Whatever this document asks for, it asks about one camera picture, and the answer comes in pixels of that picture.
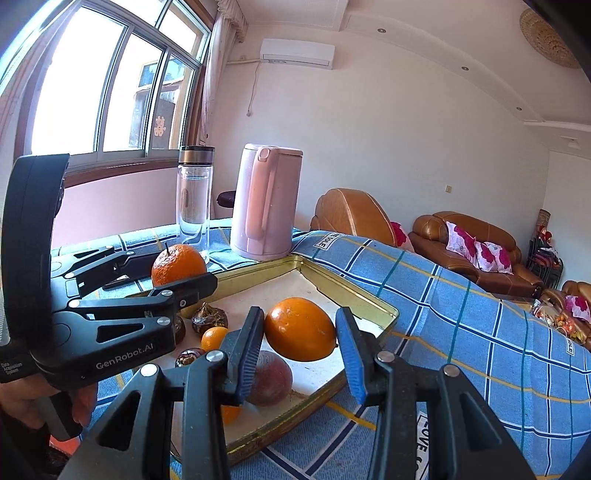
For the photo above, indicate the pink pillow on armchair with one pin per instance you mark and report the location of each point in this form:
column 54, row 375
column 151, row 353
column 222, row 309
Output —
column 578, row 307

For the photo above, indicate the window with frame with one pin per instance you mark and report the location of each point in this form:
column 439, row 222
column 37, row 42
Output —
column 113, row 84

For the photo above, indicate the pink electric kettle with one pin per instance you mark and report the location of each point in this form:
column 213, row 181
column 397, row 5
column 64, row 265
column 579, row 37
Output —
column 265, row 201

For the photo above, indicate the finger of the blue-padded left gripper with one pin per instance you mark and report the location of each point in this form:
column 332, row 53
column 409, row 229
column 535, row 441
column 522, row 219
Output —
column 77, row 275

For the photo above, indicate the brown leather armchair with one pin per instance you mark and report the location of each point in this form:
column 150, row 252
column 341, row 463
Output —
column 557, row 297
column 357, row 213

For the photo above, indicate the person's left hand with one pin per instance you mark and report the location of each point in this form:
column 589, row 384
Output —
column 18, row 400

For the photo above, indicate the woven ceiling lamp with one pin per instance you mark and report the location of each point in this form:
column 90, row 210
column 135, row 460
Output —
column 545, row 40

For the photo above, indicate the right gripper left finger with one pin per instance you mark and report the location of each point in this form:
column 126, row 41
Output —
column 131, row 440

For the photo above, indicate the large orange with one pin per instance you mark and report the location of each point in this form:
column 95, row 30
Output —
column 299, row 330

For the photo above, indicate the smaller tangerine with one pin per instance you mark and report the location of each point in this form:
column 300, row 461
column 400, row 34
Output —
column 212, row 338

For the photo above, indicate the pink floral pillow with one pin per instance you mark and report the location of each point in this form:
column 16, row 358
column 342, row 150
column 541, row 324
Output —
column 493, row 258
column 462, row 243

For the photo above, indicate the gold metal tray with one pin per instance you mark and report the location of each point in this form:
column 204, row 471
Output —
column 314, row 383

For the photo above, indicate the coffee table with snacks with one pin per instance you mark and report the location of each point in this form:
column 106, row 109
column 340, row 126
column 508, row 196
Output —
column 560, row 320

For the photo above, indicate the dark shelf with items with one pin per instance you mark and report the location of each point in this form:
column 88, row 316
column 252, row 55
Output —
column 543, row 259

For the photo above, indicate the white curtain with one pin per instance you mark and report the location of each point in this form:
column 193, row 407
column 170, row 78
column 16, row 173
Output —
column 230, row 27

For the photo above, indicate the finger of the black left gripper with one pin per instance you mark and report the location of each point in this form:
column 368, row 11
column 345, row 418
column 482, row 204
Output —
column 164, row 301

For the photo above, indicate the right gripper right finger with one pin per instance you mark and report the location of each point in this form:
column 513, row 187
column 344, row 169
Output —
column 466, row 438

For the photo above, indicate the brown leather sofa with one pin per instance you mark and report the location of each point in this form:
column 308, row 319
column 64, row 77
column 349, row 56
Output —
column 429, row 238

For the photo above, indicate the brown leather armchair near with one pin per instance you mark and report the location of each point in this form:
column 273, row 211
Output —
column 357, row 213

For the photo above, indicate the dark brown mangosteen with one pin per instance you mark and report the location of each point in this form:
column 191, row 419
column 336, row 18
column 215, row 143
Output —
column 207, row 317

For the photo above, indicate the small tangerine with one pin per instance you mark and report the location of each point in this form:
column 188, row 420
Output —
column 230, row 414

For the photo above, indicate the pink floral pillow left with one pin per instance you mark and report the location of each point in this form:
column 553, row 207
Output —
column 462, row 243

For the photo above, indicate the white air conditioner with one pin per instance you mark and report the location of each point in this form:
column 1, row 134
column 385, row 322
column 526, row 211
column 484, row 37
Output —
column 297, row 52

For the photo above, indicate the purple passion fruit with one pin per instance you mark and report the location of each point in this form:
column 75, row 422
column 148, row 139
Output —
column 272, row 381

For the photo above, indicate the clear glass water bottle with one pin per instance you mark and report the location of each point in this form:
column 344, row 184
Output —
column 193, row 194

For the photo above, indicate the pink floral pillow right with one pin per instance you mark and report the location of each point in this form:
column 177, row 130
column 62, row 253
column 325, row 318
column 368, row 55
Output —
column 493, row 258

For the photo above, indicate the orange in tray front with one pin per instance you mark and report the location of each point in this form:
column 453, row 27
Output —
column 175, row 263

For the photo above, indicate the brown leather armchair far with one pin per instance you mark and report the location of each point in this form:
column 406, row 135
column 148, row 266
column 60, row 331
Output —
column 557, row 297

